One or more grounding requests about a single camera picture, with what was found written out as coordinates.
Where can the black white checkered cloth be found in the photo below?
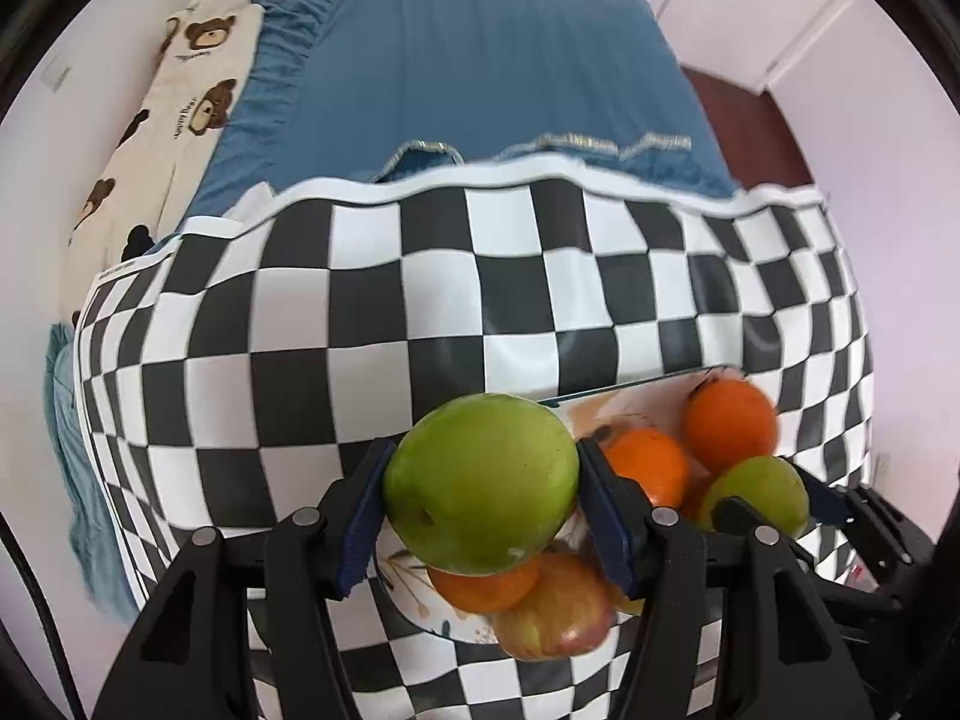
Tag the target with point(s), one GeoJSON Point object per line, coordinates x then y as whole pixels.
{"type": "Point", "coordinates": [450, 300]}

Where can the red yellow apple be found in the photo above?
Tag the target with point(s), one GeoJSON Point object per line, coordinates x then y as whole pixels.
{"type": "Point", "coordinates": [551, 615]}

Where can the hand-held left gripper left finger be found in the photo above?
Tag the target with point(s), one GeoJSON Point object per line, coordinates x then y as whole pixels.
{"type": "Point", "coordinates": [366, 521]}

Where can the oval floral plate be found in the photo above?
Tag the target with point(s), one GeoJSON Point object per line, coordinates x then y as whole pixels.
{"type": "Point", "coordinates": [405, 585]}

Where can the white wall socket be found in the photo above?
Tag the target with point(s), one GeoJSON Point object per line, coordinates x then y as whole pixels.
{"type": "Point", "coordinates": [56, 76]}

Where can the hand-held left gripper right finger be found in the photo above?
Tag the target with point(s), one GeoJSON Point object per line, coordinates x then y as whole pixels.
{"type": "Point", "coordinates": [609, 525]}

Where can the large orange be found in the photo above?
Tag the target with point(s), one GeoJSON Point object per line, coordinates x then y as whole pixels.
{"type": "Point", "coordinates": [731, 424]}

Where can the white door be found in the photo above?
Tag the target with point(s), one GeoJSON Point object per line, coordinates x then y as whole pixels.
{"type": "Point", "coordinates": [735, 7]}

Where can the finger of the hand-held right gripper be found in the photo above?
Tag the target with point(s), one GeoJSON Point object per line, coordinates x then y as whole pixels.
{"type": "Point", "coordinates": [735, 516]}
{"type": "Point", "coordinates": [821, 495]}

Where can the green apple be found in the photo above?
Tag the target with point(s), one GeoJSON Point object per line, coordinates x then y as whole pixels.
{"type": "Point", "coordinates": [761, 491]}
{"type": "Point", "coordinates": [480, 480]}

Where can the small orange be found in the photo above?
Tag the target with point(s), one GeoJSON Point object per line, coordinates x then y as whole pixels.
{"type": "Point", "coordinates": [484, 591]}
{"type": "Point", "coordinates": [649, 465]}

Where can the blue bedsheet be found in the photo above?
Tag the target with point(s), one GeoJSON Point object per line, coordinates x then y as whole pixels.
{"type": "Point", "coordinates": [487, 67]}

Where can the bear print pillow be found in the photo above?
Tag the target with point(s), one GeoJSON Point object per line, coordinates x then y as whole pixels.
{"type": "Point", "coordinates": [150, 142]}

